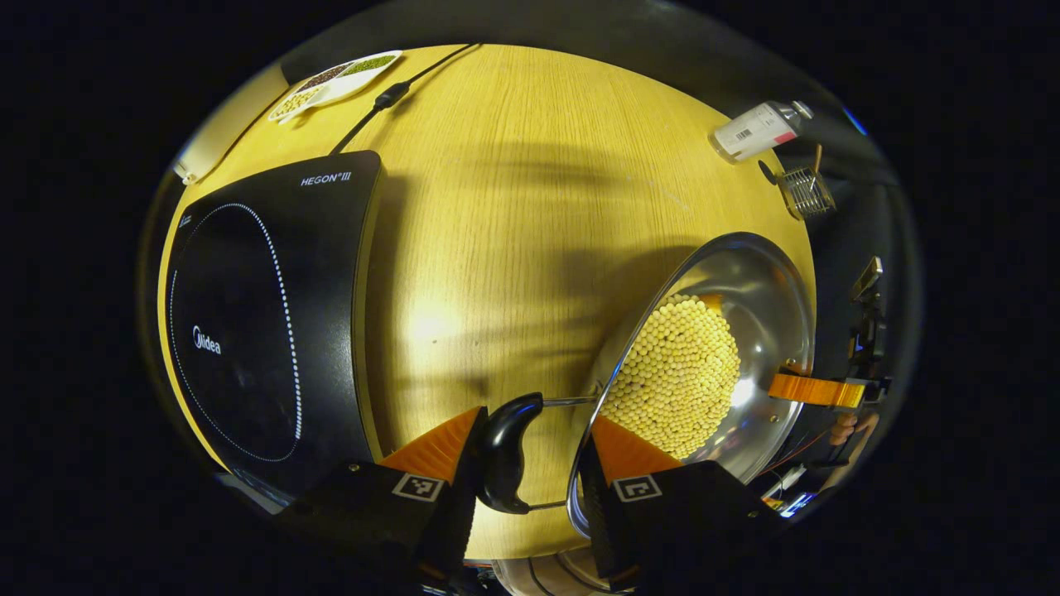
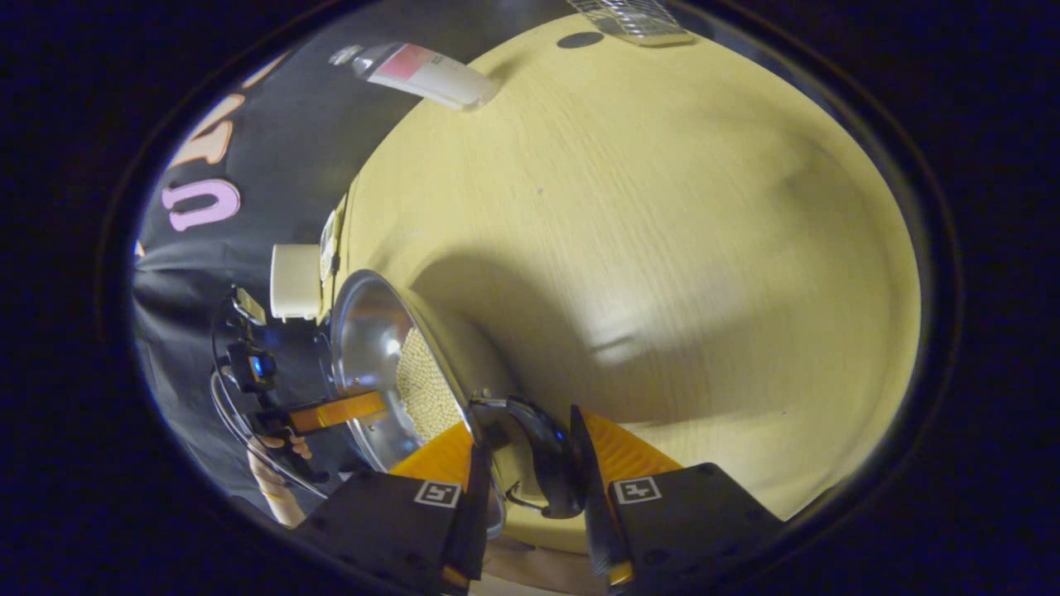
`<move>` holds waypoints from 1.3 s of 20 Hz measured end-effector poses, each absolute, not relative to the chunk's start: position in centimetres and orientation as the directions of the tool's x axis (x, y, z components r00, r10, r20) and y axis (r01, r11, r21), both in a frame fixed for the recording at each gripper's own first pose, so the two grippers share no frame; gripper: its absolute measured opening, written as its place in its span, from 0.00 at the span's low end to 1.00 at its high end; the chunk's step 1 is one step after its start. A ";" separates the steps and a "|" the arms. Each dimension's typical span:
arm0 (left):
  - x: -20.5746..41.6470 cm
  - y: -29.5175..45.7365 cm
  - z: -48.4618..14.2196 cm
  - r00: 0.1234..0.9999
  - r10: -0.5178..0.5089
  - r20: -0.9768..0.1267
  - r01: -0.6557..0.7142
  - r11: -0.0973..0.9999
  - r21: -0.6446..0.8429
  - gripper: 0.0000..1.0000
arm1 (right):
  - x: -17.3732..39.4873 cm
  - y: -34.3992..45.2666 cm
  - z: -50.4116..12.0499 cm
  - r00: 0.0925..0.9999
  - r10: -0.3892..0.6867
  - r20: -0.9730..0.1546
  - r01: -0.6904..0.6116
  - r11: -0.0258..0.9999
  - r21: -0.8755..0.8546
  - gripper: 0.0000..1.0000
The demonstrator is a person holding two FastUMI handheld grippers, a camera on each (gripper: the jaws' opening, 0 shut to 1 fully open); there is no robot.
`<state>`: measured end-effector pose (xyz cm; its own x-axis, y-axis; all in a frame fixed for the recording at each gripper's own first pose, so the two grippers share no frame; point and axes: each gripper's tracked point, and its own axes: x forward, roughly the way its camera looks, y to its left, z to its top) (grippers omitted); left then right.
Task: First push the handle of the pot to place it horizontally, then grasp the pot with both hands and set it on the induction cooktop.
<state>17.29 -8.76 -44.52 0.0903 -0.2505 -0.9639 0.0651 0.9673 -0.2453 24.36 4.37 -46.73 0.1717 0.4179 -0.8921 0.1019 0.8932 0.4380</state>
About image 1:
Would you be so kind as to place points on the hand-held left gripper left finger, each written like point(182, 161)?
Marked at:
point(373, 521)

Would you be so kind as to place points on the pile of yellow soybeans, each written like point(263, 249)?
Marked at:
point(675, 381)

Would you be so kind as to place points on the black induction cooktop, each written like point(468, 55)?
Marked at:
point(248, 331)

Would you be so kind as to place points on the white divided dish with beans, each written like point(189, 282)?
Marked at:
point(331, 83)

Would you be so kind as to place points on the small white bottle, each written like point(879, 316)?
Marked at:
point(754, 131)

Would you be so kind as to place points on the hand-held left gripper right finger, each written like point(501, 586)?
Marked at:
point(687, 521)

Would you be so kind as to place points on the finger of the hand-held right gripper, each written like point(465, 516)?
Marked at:
point(816, 389)

